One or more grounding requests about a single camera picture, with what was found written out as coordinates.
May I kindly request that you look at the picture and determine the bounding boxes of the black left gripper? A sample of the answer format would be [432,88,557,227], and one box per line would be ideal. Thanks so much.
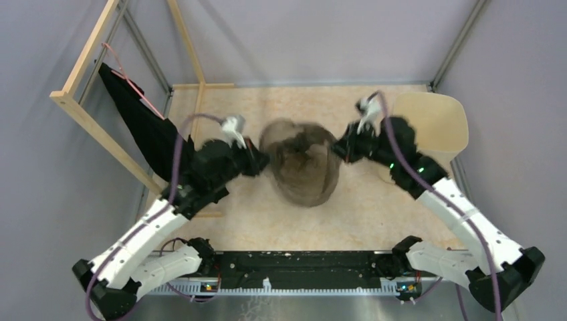
[209,135,274,191]

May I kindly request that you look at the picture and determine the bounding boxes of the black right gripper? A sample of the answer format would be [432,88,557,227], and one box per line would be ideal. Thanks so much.
[326,119,398,169]

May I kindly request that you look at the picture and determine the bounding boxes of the dark translucent trash bag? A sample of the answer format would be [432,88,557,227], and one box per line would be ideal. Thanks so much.
[259,118,342,207]

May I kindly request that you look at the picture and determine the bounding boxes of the beige plastic trash bin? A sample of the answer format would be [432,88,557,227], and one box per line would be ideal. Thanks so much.
[380,92,469,178]

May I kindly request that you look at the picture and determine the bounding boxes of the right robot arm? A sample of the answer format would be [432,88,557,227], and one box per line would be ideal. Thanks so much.
[330,117,546,314]

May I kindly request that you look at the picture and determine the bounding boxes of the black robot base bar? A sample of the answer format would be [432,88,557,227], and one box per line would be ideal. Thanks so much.
[173,250,437,291]

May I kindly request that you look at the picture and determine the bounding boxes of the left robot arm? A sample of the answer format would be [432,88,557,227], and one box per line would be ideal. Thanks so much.
[72,138,269,320]

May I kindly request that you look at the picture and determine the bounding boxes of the black hanging shirt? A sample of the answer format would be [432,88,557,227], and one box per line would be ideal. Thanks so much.
[97,62,230,205]

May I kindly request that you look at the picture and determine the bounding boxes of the pink clothes hanger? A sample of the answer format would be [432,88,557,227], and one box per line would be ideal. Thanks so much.
[101,42,165,120]

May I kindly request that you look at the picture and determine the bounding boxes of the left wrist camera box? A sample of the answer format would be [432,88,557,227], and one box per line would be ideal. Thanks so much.
[221,114,247,148]

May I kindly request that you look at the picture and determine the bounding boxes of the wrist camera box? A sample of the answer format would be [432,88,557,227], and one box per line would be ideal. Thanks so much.
[355,94,382,134]
[221,114,247,148]

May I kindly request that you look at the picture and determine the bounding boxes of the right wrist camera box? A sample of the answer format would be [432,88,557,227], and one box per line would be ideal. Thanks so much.
[355,94,382,134]

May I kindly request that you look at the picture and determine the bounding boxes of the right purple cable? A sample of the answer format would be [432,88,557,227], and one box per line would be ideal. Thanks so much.
[374,90,503,321]

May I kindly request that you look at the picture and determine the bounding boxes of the purple cable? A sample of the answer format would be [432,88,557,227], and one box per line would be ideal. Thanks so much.
[85,112,227,321]
[374,90,503,321]

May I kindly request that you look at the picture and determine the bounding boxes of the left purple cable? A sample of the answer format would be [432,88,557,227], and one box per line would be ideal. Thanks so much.
[85,112,227,321]

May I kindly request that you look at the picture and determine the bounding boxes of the aluminium frame rail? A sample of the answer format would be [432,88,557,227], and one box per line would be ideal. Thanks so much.
[150,272,441,302]

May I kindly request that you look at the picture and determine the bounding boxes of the wooden clothes rack frame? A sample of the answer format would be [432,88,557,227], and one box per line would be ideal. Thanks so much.
[49,1,236,212]

